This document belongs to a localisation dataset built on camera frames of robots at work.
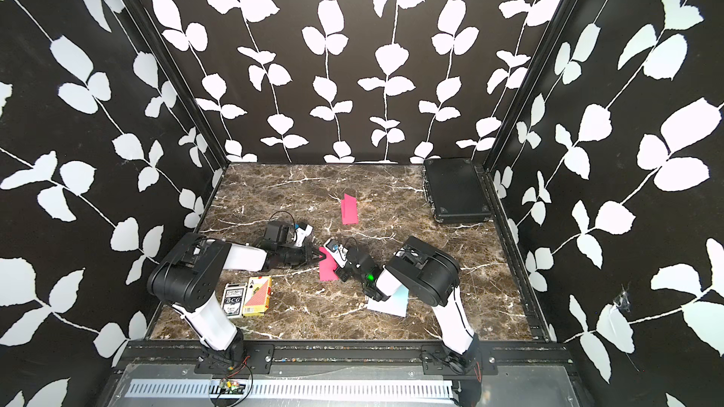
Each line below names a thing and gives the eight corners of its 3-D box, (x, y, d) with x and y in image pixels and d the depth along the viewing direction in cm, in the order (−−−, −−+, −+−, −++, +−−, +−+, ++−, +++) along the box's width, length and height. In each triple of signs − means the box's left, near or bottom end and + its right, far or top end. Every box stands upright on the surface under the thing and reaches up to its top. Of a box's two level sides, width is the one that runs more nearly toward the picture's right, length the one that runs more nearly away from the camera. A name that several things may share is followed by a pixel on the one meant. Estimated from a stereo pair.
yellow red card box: (244, 318, 83) (242, 316, 81) (250, 279, 90) (248, 277, 89) (268, 315, 83) (267, 313, 82) (273, 277, 91) (271, 274, 89)
